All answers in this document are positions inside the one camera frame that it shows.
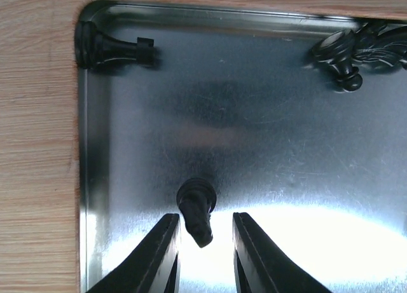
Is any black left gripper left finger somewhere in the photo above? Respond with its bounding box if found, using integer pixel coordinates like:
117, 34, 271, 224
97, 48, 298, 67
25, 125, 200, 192
88, 214, 181, 293

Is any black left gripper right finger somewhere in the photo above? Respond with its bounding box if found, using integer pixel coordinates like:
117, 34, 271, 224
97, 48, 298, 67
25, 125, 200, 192
233, 212, 330, 293

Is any black knight piece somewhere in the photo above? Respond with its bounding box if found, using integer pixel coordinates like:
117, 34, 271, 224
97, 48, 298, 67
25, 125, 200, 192
176, 177, 217, 248

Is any metal tray wooden rim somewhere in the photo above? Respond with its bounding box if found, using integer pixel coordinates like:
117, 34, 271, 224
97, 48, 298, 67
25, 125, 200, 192
78, 1, 406, 292

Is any black rook piece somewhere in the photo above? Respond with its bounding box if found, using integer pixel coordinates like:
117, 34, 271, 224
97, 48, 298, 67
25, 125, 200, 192
74, 21, 156, 69

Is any black pawn lying flat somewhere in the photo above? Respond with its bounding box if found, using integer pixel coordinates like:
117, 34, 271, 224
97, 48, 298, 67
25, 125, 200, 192
311, 29, 363, 93

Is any black knight lying flat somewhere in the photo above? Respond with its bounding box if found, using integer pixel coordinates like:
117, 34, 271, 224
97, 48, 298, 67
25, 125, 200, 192
352, 21, 406, 70

